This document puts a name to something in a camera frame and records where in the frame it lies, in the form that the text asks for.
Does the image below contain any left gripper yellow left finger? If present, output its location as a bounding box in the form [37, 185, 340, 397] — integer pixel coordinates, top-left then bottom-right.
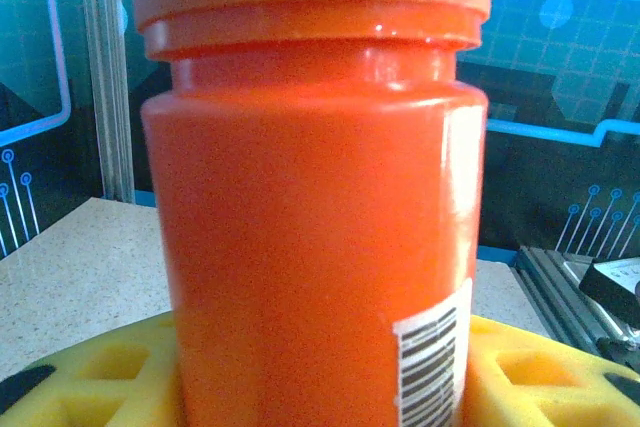
[0, 311, 186, 427]

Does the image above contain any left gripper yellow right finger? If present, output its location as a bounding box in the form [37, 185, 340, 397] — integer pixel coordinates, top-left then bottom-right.
[462, 314, 640, 427]

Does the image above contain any orange pill bottle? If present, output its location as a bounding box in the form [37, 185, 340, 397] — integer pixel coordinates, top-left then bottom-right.
[140, 0, 489, 427]

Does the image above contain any aluminium frame rail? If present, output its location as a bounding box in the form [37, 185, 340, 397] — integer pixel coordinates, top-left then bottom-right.
[514, 245, 640, 363]

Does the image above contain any aluminium frame post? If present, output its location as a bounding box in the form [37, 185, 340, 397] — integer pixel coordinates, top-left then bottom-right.
[77, 0, 137, 204]

